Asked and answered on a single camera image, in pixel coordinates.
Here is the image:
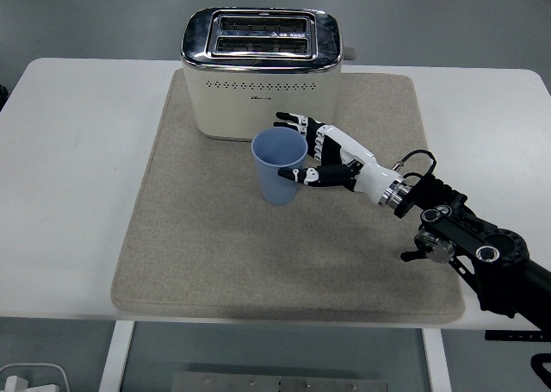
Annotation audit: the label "black table control panel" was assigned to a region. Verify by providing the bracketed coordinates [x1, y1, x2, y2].
[485, 329, 546, 342]

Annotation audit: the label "beige felt mat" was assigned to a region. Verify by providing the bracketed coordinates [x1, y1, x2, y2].
[110, 69, 467, 324]

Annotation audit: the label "white plastic bin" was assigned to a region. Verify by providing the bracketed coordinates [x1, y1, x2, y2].
[0, 363, 69, 392]

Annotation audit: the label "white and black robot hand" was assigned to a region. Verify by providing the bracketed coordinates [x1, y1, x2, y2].
[274, 110, 406, 206]

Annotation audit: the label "grey metal plate with screws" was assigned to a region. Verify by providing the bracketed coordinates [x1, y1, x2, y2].
[171, 370, 391, 392]

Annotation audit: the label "blue plastic cup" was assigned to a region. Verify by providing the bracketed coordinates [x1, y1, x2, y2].
[251, 127, 309, 206]

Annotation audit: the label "white table leg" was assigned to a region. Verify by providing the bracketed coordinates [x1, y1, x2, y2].
[97, 320, 136, 392]
[420, 327, 453, 392]

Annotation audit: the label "cream and chrome toaster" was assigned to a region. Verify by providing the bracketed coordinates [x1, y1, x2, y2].
[179, 6, 358, 144]

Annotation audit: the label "small white block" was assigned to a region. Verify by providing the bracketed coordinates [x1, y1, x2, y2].
[3, 375, 29, 392]

